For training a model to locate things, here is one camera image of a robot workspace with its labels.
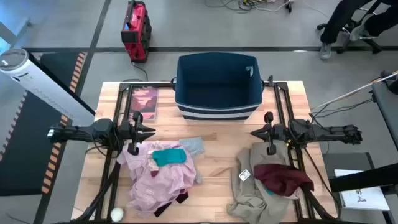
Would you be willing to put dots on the dark grey padded bench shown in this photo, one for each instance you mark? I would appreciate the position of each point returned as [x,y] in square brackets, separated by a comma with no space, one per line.
[387,115]

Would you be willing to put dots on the long thin rod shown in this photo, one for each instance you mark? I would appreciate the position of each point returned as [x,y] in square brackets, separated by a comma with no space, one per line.
[373,83]

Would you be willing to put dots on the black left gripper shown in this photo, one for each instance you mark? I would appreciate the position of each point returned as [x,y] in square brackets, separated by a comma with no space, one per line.
[130,130]

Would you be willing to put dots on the white round ball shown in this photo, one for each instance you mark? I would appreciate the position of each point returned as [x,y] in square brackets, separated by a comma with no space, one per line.
[117,214]

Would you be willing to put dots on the grey small cloth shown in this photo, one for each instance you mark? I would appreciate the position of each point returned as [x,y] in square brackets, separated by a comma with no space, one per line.
[193,145]

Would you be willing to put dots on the black beam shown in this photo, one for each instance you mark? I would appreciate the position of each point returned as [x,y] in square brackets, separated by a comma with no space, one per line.
[363,178]

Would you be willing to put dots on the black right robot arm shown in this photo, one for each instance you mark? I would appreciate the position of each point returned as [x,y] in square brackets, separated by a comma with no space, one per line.
[326,132]

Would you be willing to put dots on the maroon garment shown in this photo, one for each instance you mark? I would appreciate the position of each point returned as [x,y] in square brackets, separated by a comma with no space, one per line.
[283,179]

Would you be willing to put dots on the pale blue panel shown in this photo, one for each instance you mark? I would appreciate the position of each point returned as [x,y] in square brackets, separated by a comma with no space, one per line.
[9,21]

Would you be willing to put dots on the red black jobsite radio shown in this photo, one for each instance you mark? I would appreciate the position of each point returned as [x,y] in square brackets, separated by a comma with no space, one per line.
[136,31]

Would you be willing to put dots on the white tower fan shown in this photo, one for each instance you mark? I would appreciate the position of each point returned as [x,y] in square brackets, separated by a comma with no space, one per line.
[46,87]

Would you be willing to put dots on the grey side table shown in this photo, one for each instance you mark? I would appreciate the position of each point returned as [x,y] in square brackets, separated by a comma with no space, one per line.
[345,161]

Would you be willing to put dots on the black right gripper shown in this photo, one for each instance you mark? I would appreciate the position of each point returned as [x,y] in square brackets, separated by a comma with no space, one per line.
[278,132]

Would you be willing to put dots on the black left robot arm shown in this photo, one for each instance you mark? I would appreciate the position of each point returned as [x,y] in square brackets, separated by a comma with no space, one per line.
[81,130]

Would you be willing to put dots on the black orange-striped floor mat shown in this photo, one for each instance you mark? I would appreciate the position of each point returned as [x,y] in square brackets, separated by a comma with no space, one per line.
[25,140]

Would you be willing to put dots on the navy white-striped fabric bin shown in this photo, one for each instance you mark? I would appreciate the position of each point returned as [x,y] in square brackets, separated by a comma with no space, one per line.
[217,84]

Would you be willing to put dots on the black metal table frame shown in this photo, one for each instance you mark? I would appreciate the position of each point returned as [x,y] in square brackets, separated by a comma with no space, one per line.
[124,86]

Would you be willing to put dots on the white paper sheet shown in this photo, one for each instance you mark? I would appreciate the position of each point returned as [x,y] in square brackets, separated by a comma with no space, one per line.
[363,199]

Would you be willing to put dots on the person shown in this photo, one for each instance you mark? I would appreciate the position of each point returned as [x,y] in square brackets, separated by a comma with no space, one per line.
[339,18]

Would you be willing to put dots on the khaki garment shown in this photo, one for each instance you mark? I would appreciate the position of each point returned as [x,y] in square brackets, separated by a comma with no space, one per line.
[248,199]

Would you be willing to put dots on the teal sock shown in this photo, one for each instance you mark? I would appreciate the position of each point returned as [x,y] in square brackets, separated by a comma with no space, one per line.
[169,156]
[270,192]

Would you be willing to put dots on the black garment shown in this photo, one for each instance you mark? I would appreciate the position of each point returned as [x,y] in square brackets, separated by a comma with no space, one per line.
[182,197]

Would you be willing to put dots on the pink shirt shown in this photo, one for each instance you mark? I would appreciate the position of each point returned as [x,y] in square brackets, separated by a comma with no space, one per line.
[161,183]

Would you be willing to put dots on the pale patterned sock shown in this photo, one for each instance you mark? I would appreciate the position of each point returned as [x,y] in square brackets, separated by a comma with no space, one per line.
[153,163]

